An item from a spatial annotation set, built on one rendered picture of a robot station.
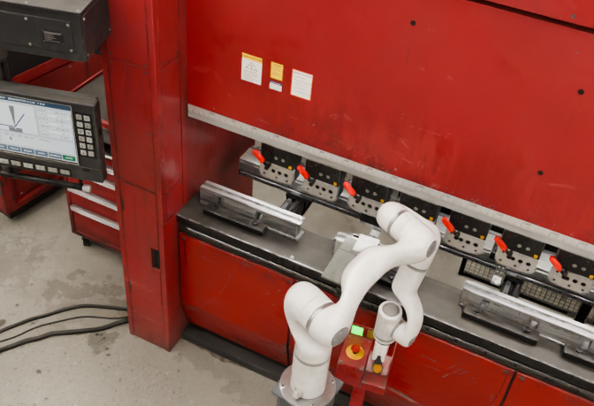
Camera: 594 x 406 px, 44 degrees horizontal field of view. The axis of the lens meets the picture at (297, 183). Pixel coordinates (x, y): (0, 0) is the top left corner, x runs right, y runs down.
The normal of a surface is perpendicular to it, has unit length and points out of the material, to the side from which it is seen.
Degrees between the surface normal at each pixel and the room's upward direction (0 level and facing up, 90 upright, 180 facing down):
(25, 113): 90
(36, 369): 0
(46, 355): 0
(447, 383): 90
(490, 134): 90
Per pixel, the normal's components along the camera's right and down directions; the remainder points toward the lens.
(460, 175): -0.44, 0.54
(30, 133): -0.18, 0.61
